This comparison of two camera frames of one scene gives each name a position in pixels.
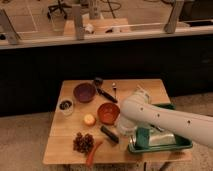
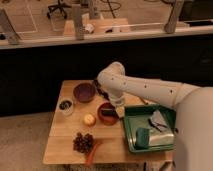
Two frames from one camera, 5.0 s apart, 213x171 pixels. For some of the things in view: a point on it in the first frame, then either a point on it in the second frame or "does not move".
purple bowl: x=84 y=92 does not move
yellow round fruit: x=89 y=119 does not move
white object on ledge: x=89 y=28 does not move
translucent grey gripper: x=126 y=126 → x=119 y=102
